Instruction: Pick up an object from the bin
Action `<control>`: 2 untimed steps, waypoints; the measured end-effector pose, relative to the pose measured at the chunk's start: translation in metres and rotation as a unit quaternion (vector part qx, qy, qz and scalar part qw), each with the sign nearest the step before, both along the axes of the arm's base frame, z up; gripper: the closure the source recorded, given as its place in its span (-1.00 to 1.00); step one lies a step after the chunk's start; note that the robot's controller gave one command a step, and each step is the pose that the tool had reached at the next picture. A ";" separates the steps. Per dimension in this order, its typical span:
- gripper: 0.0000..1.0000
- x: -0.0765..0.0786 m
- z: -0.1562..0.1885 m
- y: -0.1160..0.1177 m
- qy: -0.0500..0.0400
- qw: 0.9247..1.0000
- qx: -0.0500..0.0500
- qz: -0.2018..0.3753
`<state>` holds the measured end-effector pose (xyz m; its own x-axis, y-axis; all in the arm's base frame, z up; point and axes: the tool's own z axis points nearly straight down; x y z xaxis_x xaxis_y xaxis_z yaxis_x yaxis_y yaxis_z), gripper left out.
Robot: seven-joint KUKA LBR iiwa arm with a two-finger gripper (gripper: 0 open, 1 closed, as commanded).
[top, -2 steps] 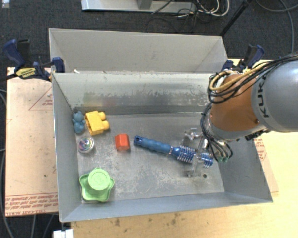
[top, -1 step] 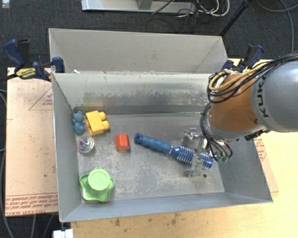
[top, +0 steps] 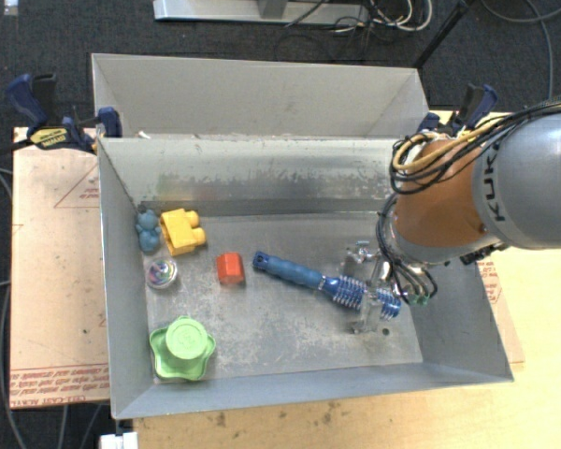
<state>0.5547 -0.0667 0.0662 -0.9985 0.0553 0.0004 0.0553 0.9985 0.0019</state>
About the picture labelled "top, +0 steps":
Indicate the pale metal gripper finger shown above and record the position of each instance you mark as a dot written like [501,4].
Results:
[368,315]
[361,253]

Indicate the grey metal bin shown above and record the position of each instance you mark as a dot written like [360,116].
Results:
[271,335]

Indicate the red hexagonal block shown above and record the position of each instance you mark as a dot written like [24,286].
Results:
[229,268]

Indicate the yellow toy building block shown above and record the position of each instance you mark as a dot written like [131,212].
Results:
[181,232]

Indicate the green flower-shaped cup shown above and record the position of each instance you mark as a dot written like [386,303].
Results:
[183,349]

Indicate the clear multicoloured spinning top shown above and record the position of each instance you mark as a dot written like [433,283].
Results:
[161,273]

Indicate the blue toy bear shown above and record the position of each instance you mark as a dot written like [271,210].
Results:
[147,234]

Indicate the brown cardboard board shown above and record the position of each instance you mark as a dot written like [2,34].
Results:
[56,269]

